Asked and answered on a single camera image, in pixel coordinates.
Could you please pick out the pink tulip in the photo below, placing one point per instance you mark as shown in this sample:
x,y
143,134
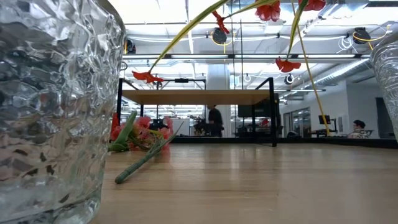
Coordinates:
x,y
126,130

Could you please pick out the pink flower spray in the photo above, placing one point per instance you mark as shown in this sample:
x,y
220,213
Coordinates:
x,y
119,179

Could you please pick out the red flower spray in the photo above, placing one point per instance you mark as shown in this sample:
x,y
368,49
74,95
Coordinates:
x,y
269,12

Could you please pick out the diamond-pattern glass vase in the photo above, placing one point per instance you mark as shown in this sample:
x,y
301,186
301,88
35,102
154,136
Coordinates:
x,y
56,109

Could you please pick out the ribbed glass vase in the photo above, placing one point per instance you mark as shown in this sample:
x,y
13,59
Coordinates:
x,y
388,77

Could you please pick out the background black robot arm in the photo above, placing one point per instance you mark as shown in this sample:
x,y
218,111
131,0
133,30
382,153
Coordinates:
x,y
158,124
200,127

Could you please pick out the person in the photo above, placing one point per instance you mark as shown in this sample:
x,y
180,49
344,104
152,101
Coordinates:
x,y
359,124
215,121

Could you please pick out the large black screen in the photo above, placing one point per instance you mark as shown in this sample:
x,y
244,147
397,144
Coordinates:
x,y
248,111

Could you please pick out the long ceiling light fixture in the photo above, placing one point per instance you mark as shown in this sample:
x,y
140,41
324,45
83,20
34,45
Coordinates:
x,y
199,56

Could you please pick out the small black monitor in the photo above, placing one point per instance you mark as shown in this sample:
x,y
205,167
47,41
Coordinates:
x,y
325,119

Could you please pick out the wooden shelf with black frame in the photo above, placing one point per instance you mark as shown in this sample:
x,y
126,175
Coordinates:
x,y
199,97

